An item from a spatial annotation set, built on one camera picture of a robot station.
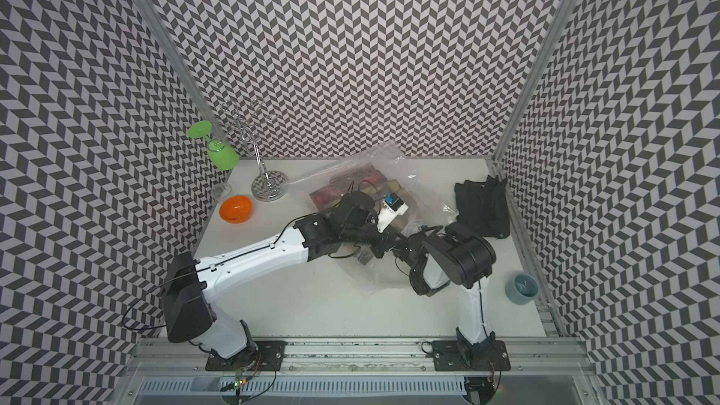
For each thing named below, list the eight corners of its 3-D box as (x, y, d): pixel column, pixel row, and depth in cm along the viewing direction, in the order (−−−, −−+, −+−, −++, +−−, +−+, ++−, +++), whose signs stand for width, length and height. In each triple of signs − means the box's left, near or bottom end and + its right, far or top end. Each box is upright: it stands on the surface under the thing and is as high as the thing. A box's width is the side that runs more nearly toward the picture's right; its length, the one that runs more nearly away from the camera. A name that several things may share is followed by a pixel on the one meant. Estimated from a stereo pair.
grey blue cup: (505, 305, 83) (515, 297, 78) (498, 282, 88) (507, 273, 82) (531, 305, 83) (543, 297, 78) (523, 282, 88) (534, 273, 82)
